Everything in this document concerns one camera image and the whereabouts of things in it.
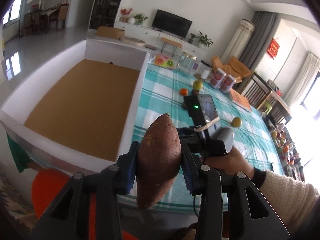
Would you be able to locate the reddish-brown sweet potato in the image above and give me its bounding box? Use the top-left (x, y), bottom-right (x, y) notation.
top-left (136, 114), bottom-right (182, 210)

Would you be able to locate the cream fleece right forearm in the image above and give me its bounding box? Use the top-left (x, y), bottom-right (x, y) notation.
top-left (251, 167), bottom-right (319, 234)

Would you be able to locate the right hand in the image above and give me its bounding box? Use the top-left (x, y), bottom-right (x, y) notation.
top-left (204, 146), bottom-right (254, 179)

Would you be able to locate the red stool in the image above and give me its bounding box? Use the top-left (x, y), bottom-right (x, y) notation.
top-left (30, 168), bottom-right (136, 240)

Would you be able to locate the orange book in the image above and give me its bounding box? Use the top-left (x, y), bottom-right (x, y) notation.
top-left (228, 89), bottom-right (252, 112)

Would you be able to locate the small orange tangerine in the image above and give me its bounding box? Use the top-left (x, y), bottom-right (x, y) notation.
top-left (179, 88), bottom-right (189, 96)

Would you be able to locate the right red-label can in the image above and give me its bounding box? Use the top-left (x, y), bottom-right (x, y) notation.
top-left (219, 75), bottom-right (236, 94)

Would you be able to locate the red-label can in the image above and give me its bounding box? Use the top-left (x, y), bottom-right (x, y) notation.
top-left (219, 75), bottom-right (236, 94)
top-left (209, 68), bottom-right (226, 89)

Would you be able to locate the yellow-green apple far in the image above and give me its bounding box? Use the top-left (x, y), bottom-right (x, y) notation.
top-left (193, 80), bottom-right (203, 90)

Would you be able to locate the left red-label can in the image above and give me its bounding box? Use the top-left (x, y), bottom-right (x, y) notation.
top-left (209, 68), bottom-right (226, 89)

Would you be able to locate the dark wooden chair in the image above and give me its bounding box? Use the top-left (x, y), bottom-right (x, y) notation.
top-left (241, 73), bottom-right (292, 124)

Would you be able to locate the teal white checked tablecloth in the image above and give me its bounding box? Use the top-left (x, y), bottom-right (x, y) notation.
top-left (132, 64), bottom-right (284, 213)

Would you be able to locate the glass jar black lid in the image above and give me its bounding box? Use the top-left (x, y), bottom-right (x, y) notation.
top-left (194, 60), bottom-right (212, 81)

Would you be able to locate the orange beanbag chair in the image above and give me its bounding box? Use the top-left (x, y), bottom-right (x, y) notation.
top-left (211, 56), bottom-right (252, 83)

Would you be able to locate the glass jar gold lid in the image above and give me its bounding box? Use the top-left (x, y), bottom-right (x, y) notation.
top-left (177, 50), bottom-right (197, 73)

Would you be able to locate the fruit-print snack bag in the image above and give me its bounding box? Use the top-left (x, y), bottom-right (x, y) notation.
top-left (153, 54), bottom-right (175, 69)

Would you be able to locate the potted plant right of tv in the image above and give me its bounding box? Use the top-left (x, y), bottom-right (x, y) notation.
top-left (196, 32), bottom-right (214, 49)

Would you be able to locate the small wooden bench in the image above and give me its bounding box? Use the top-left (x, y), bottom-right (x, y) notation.
top-left (161, 37), bottom-right (182, 56)

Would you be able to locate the white box with cork floor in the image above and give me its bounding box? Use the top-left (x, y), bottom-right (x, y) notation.
top-left (1, 39), bottom-right (150, 175)

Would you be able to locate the white standing air conditioner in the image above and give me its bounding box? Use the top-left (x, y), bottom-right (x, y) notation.
top-left (221, 19), bottom-right (255, 64)

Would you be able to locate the black television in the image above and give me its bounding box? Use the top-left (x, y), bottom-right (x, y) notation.
top-left (151, 9), bottom-right (193, 39)

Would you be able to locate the white tv cabinet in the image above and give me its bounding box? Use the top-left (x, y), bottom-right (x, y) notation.
top-left (114, 22), bottom-right (207, 60)

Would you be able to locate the cardboard box on floor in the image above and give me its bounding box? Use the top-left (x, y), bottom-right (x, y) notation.
top-left (96, 26), bottom-right (125, 40)

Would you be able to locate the red wall hanging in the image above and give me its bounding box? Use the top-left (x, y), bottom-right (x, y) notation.
top-left (266, 38), bottom-right (280, 59)

